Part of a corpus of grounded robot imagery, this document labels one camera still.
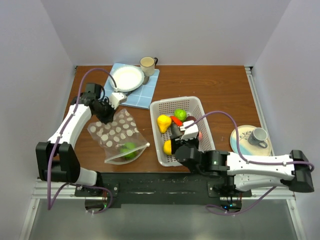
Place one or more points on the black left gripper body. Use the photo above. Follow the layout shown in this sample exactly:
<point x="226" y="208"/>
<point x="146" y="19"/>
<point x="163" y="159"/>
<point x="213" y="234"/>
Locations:
<point x="105" y="111"/>

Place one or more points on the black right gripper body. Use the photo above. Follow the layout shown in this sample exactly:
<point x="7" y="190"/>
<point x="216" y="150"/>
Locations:
<point x="187" y="143"/>

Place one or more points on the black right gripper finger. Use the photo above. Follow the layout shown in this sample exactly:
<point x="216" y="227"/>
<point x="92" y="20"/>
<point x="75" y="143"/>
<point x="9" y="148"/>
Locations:
<point x="175" y="133"/>
<point x="196" y="142"/>

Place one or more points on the yellow fake pear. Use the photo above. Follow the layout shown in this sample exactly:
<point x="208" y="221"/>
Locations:
<point x="164" y="122"/>

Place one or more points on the yellow fake pepper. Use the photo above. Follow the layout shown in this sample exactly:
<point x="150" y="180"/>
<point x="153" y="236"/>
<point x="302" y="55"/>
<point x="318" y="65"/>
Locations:
<point x="167" y="147"/>

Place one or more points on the green fake apple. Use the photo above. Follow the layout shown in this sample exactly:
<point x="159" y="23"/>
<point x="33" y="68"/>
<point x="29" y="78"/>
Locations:
<point x="180" y="114"/>

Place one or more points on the clear polka dot zip bag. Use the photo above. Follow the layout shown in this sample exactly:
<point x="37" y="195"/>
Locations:
<point x="113" y="135"/>

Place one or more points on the dark green fake vegetable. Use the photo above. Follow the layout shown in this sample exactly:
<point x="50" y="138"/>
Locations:
<point x="129" y="149"/>

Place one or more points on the pink fake peach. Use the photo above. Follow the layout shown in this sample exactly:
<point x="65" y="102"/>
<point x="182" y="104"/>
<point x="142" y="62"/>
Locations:
<point x="200" y="136"/>

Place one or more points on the red fake chili pepper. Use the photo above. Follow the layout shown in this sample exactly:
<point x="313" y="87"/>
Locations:
<point x="177" y="121"/>

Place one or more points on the purple fake fruit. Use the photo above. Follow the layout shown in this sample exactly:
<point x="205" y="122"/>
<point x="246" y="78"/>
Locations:
<point x="190" y="118"/>

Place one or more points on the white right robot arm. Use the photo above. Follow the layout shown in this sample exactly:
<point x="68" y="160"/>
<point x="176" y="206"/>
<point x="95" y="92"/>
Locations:
<point x="237" y="172"/>

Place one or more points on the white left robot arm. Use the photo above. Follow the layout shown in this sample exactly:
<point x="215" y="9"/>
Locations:
<point x="56" y="158"/>

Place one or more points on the white plastic basket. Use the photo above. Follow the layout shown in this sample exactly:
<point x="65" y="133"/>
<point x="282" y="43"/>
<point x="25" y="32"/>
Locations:
<point x="193" y="107"/>

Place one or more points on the white round plate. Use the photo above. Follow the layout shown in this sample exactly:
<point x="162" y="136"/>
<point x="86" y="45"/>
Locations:
<point x="126" y="78"/>

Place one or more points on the blue checked placemat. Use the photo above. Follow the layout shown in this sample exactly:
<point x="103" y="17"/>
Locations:
<point x="140" y="97"/>

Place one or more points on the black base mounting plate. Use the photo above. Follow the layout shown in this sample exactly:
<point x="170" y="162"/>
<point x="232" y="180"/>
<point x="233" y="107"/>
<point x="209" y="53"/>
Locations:
<point x="169" y="188"/>

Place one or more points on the blue beige saucer plate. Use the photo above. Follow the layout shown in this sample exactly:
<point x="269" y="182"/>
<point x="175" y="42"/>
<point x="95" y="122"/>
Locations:
<point x="244" y="132"/>

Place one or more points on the grey teacup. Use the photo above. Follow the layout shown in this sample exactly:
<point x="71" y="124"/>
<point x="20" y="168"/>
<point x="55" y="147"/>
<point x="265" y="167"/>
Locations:
<point x="258" y="138"/>

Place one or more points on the beige mug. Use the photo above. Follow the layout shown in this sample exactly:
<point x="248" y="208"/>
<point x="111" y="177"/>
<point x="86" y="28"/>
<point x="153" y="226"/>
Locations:
<point x="148" y="65"/>

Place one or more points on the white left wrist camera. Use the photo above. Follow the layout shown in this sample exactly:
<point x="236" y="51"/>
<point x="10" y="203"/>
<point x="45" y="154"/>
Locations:
<point x="117" y="98"/>

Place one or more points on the black handled spoon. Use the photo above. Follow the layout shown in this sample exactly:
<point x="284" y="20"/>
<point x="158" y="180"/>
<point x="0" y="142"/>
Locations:
<point x="145" y="81"/>

